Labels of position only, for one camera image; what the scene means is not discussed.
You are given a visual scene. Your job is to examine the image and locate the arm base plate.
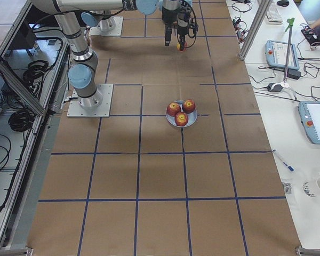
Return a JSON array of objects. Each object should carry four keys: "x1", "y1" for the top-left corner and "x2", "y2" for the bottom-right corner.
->
[
  {"x1": 89, "y1": 16, "x2": 123, "y2": 37},
  {"x1": 67, "y1": 84, "x2": 114, "y2": 118}
]

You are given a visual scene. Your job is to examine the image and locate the pink selfie stick stand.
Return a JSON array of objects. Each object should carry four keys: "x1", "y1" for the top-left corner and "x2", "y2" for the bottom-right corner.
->
[{"x1": 269, "y1": 18, "x2": 295, "y2": 92}]

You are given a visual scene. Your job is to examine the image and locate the aluminium frame post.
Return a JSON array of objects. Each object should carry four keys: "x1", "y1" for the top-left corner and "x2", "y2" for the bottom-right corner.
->
[{"x1": 238, "y1": 0, "x2": 271, "y2": 61}]

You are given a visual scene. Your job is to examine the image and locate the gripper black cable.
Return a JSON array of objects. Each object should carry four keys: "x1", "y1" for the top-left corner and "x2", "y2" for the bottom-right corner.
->
[{"x1": 181, "y1": 0, "x2": 199, "y2": 49}]

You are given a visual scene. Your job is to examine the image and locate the black computer mouse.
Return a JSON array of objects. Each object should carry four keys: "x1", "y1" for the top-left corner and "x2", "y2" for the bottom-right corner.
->
[{"x1": 277, "y1": 0, "x2": 290, "y2": 7}]

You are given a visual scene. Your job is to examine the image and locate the white keyboard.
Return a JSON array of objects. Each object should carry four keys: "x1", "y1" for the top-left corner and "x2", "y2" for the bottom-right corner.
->
[{"x1": 266, "y1": 2, "x2": 283, "y2": 25}]

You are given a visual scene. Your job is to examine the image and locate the far teach pendant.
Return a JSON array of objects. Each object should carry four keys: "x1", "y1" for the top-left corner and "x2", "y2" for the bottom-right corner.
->
[{"x1": 265, "y1": 40, "x2": 300, "y2": 70}]

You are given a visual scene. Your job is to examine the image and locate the red yellow apple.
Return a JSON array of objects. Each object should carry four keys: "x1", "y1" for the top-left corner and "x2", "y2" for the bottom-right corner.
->
[{"x1": 177, "y1": 43, "x2": 187, "y2": 52}]

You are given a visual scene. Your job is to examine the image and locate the blue white pen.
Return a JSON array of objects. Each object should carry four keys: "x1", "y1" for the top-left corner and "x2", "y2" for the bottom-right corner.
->
[{"x1": 273, "y1": 149, "x2": 294, "y2": 172}]

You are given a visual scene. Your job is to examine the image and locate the patterned tape roll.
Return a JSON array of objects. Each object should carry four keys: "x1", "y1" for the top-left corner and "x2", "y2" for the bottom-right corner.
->
[{"x1": 302, "y1": 182, "x2": 316, "y2": 197}]

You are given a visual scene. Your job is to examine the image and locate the red apple on plate far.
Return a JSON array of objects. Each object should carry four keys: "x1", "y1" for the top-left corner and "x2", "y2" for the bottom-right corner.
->
[{"x1": 182, "y1": 99, "x2": 196, "y2": 114}]

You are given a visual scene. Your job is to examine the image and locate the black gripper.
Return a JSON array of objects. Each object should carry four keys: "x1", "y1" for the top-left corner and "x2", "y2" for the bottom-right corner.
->
[
  {"x1": 162, "y1": 0, "x2": 180, "y2": 24},
  {"x1": 165, "y1": 12, "x2": 189, "y2": 51}
]

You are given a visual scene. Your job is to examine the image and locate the coiled black cables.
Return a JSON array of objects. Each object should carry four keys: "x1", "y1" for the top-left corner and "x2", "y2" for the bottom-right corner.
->
[{"x1": 22, "y1": 60, "x2": 51, "y2": 86}]

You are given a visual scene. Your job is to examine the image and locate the teach pendant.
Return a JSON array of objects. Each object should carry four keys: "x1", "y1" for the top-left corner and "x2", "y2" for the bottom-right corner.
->
[
  {"x1": 298, "y1": 101, "x2": 320, "y2": 145},
  {"x1": 265, "y1": 40, "x2": 300, "y2": 70}
]

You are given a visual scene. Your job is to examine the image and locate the red apple on plate side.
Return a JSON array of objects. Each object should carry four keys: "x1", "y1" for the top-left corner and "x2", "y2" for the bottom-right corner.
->
[{"x1": 166, "y1": 102, "x2": 181, "y2": 117}]

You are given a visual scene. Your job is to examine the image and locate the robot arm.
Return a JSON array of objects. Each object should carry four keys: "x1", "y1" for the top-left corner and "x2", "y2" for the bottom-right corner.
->
[
  {"x1": 32, "y1": 1, "x2": 159, "y2": 108},
  {"x1": 81, "y1": 1, "x2": 198, "y2": 51}
]

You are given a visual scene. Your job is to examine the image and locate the red apple on plate near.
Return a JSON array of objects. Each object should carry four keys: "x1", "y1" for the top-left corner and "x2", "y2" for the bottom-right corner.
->
[{"x1": 174, "y1": 112, "x2": 189, "y2": 127}]

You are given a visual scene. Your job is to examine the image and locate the black power adapter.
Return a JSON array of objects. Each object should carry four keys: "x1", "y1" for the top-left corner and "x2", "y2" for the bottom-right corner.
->
[{"x1": 287, "y1": 69, "x2": 301, "y2": 80}]

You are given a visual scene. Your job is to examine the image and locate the near teach pendant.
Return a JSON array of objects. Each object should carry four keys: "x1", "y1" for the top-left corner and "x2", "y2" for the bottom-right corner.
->
[{"x1": 298, "y1": 101, "x2": 320, "y2": 145}]

